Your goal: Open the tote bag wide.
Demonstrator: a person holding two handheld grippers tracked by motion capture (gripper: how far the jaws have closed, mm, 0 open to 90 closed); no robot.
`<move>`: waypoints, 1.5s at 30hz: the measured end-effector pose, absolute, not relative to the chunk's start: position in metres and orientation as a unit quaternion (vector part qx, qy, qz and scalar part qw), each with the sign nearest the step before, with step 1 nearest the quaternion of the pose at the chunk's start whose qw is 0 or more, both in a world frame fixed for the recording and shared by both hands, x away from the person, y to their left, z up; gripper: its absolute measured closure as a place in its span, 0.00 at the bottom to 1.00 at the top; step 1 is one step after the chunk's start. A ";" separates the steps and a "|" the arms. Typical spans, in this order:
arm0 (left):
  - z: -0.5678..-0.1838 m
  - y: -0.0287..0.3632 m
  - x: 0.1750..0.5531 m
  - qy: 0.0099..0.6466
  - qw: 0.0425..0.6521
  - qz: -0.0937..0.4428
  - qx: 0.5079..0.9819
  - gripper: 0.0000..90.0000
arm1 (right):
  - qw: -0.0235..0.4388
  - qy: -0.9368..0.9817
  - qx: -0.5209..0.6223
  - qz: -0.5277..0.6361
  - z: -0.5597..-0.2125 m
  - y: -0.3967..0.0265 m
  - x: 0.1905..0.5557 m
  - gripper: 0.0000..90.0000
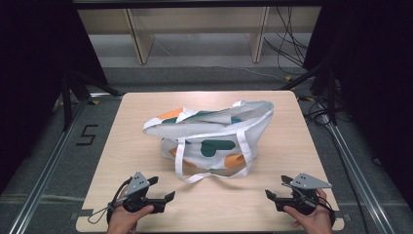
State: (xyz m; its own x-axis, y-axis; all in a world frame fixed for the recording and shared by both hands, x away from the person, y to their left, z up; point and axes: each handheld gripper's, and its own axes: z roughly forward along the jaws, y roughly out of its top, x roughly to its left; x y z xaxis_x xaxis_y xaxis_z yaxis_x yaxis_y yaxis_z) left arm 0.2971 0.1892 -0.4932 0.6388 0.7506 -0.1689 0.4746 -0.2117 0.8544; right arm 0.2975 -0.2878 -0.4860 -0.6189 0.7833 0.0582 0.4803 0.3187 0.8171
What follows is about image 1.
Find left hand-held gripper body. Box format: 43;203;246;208
122;171;167;215

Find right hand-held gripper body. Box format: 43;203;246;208
275;172;333;215

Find white tote bag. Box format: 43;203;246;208
142;99;275;185

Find person's right hand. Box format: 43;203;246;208
282;188;334;234

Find person's left hand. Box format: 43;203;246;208
106;204;156;234

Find black metal stand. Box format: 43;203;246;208
60;69;124;132
278;57;340;127

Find dark curtain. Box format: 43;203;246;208
302;0;413;203
0;0;110;196

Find aluminium floor rail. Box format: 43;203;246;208
318;111;396;234
8;92;125;234

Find black floor cables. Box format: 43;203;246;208
296;95;350;127

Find thin white cable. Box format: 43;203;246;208
152;38;287;83

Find bundle of black cables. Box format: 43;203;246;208
263;5;310;76

